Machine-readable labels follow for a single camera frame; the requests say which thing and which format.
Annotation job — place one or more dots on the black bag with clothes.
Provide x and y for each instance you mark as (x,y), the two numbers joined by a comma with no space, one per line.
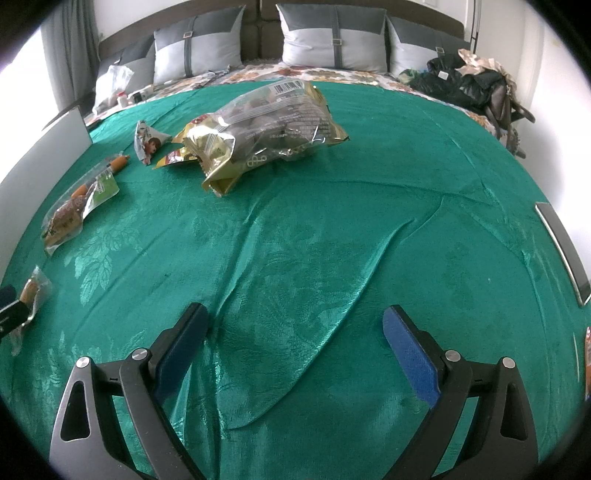
(452,85)

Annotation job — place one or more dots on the brown grey handbag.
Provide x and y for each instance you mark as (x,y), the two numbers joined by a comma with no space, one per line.
(501,99)

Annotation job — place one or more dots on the beige floral cloth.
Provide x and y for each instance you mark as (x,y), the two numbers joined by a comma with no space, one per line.
(478,62)

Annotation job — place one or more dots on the large clear gold snack bag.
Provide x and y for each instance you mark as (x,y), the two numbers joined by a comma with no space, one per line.
(272,124)

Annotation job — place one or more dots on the white triangular snack packet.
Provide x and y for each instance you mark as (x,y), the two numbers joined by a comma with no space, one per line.
(148,141)

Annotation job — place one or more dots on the silver edged flat device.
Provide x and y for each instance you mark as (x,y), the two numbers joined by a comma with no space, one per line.
(565,249)

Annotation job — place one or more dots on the green satin blanket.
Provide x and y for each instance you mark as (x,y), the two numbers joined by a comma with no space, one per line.
(300,254)

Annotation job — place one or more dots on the orange sausage stick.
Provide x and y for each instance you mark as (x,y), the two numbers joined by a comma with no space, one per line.
(118,162)

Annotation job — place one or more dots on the grey curtain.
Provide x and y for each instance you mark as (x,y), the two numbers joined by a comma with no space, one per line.
(74,46)

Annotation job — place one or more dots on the green label bread packet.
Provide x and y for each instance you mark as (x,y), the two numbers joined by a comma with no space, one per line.
(69,217)

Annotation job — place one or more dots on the white bottle red cap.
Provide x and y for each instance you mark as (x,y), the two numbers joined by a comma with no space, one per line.
(121,100)

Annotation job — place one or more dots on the white charger box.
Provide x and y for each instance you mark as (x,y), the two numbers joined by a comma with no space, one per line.
(140,96)

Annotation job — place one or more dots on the dark upholstered headboard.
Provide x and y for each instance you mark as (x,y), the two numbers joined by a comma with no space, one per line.
(259,32)

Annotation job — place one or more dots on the yellow red snack packet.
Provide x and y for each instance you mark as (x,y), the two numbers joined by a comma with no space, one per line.
(202,122)
(173,159)

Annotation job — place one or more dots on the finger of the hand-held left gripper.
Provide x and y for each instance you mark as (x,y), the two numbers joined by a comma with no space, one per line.
(10,316)

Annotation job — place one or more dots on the grey two-tone pillow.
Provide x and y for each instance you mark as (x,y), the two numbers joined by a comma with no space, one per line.
(332,41)
(134,60)
(203,46)
(415,46)

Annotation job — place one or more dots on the white plastic bag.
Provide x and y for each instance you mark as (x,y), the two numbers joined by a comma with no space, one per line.
(111,85)

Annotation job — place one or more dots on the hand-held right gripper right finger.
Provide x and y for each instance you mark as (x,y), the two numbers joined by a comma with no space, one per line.
(411,355)

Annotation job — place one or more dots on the white metal pole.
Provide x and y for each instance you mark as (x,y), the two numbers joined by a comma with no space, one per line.
(475,23)

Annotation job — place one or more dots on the small pastry packet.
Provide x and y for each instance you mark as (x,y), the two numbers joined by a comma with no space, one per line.
(33,290)

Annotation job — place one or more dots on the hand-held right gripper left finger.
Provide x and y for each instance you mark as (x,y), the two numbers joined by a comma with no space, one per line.
(184,350)

